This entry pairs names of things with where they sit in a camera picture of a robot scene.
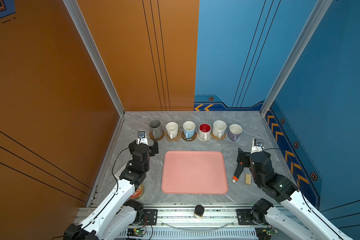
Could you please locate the plain brown round coaster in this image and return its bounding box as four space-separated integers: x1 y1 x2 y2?
149 131 166 142

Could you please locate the grey-blue knitted round coaster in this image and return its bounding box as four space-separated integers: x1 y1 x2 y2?
226 137 241 144

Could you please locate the purple mug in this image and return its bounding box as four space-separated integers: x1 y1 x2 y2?
227 124 243 140

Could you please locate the grey mug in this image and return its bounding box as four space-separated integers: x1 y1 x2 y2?
149 120 163 140

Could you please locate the cork paw-shaped coaster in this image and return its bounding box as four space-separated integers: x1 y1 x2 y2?
165 130 182 142

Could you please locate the brown coaster with scratches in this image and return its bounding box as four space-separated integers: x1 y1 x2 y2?
182 132 197 142

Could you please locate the red mug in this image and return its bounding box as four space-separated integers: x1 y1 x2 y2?
198 123 212 134

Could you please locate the white mug blue handle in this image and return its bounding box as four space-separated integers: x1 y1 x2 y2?
183 121 196 140

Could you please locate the woven rattan round coaster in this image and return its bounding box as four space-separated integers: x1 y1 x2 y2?
211 133 226 141

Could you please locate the white embroidered round coaster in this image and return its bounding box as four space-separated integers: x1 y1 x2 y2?
197 133 211 142

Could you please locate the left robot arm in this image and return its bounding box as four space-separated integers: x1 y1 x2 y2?
62 139 159 240

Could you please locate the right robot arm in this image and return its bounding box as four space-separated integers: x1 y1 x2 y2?
233 146 350 240

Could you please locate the small wooden block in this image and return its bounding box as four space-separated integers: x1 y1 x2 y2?
245 174 252 185

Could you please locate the white remote control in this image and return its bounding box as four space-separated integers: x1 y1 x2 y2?
115 166 126 180

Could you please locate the red round tin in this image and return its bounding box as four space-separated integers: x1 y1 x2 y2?
130 184 145 200

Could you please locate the pink plastic tray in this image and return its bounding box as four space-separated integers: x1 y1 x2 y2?
161 151 229 195

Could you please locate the left circuit board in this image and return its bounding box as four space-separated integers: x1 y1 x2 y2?
127 228 147 239

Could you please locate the circuit board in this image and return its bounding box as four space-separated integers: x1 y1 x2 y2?
127 228 147 239
255 228 279 240

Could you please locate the right circuit board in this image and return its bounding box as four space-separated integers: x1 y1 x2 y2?
255 228 279 240

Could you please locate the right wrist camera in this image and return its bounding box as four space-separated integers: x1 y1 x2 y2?
251 138 264 154

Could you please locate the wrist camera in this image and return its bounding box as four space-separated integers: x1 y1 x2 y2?
251 138 264 154
137 131 148 145

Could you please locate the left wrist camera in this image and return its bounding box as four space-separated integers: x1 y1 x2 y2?
137 131 148 145

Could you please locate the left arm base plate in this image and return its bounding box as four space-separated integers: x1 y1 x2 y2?
132 209 158 226

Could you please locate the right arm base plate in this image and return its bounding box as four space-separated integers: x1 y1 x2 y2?
236 209 277 225

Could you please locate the aluminium front rail frame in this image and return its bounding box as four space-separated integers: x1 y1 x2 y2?
67 203 332 240

